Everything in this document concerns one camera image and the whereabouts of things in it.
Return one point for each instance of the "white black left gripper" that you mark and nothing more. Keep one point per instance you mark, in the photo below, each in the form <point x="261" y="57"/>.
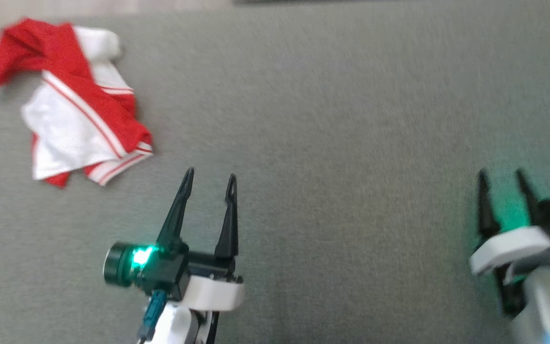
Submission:
<point x="170" y="272"/>

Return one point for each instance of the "grey sofa seat cushion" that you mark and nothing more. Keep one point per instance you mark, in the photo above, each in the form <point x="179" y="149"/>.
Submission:
<point x="327" y="143"/>

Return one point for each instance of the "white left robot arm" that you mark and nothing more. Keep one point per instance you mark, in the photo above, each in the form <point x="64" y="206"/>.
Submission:
<point x="174" y="329"/>

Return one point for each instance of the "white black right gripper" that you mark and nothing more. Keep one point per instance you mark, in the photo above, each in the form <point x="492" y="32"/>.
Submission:
<point x="513" y="246"/>

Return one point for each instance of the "red and white shirt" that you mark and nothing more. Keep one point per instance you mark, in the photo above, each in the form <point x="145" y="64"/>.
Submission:
<point x="65" y="129"/>

